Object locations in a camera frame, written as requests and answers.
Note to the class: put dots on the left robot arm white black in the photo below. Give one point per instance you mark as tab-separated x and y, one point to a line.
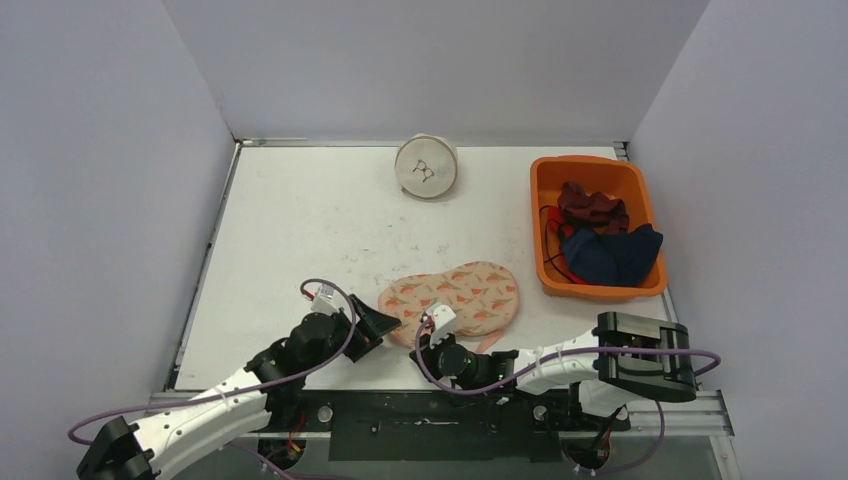
264	391

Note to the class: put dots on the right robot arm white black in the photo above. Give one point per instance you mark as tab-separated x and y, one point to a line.
623	358

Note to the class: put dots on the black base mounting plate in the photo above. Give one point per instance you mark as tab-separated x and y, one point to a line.
432	425

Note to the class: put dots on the round white mesh laundry bag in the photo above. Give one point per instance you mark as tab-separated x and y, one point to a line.
426	166

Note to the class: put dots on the floral mesh laundry bag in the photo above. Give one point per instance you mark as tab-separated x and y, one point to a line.
484	295

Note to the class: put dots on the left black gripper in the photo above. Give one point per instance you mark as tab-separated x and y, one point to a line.
368	330

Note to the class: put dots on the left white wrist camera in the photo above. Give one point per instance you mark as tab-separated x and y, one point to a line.
324	298

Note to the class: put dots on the red black strappy garment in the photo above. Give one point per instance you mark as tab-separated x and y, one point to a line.
555	230

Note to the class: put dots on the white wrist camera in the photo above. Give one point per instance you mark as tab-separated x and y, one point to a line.
324	298
442	319

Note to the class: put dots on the navy blue garment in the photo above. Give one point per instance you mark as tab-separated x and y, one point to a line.
615	260

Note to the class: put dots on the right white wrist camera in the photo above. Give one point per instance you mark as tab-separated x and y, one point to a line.
442	319

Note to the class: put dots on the maroon garment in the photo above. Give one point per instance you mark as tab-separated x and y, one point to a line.
592	210

